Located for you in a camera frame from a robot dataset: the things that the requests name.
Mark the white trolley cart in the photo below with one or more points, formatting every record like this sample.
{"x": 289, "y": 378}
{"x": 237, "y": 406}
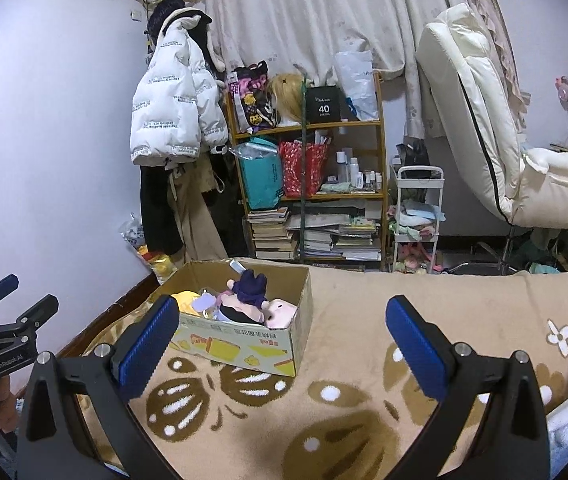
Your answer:
{"x": 416, "y": 210}

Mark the teal shopping bag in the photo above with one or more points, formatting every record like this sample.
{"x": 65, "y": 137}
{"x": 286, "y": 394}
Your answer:
{"x": 259, "y": 175}

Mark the white plastic bag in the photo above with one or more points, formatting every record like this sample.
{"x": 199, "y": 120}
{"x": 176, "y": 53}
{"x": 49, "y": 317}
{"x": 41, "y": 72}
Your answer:
{"x": 356, "y": 80}

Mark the white puffer jacket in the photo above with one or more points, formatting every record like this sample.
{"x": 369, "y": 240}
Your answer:
{"x": 179, "y": 95}

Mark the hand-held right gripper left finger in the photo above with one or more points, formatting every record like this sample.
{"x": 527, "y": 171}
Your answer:
{"x": 149, "y": 352}

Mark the wooden shelf rack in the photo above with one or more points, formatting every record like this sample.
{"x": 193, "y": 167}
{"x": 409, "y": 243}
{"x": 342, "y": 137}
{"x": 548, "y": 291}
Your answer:
{"x": 378, "y": 160}

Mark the beige hanging trousers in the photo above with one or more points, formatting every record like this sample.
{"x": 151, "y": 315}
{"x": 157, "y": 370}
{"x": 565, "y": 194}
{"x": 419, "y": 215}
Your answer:
{"x": 199, "y": 210}

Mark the beige printed blanket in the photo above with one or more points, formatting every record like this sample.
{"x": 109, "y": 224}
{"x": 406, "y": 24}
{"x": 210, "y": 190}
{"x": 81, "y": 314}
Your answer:
{"x": 363, "y": 310}

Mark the dark knitted hat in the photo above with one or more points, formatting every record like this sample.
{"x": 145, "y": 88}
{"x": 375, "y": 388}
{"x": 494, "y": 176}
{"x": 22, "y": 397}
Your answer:
{"x": 169, "y": 12}

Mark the black patterned bag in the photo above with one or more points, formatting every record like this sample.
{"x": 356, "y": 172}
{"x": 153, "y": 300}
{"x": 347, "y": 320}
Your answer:
{"x": 254, "y": 100}

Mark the pink square plush toy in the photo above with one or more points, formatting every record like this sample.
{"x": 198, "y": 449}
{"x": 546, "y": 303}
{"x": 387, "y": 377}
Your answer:
{"x": 281, "y": 314}

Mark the plastic bag with yellow items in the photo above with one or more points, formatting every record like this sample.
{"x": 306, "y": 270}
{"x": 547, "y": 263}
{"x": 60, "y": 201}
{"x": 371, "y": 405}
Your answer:
{"x": 156, "y": 257}

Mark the yellow dog plush toy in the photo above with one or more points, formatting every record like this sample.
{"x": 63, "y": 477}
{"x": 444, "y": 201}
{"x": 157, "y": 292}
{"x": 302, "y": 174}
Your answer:
{"x": 184, "y": 302}

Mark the printed cardboard box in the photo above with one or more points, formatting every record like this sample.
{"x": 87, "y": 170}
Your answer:
{"x": 244, "y": 347}

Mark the floral lace curtain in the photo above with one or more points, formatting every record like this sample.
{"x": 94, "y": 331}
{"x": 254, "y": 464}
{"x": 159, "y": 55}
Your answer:
{"x": 289, "y": 10}

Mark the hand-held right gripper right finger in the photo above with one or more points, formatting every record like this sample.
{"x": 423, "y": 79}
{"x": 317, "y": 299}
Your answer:
{"x": 416, "y": 355}

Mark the white-haired doll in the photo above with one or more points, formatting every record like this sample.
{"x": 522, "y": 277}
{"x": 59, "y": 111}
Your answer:
{"x": 244, "y": 300}

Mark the red patterned bag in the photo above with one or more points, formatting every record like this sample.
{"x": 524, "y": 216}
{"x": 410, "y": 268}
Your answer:
{"x": 304, "y": 167}

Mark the white padded chair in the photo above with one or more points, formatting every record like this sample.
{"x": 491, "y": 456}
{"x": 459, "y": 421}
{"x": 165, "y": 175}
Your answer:
{"x": 478, "y": 110}

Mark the blond wig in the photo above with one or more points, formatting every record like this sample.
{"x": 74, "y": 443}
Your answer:
{"x": 286, "y": 97}

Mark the group of white bottles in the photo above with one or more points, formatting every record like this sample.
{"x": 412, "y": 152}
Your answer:
{"x": 358, "y": 172}

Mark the green pole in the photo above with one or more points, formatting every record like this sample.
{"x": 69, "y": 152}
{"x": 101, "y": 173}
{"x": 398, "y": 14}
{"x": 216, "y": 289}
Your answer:
{"x": 304, "y": 185}

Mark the black cardboard box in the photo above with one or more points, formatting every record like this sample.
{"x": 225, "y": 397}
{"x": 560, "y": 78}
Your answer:
{"x": 324, "y": 105}

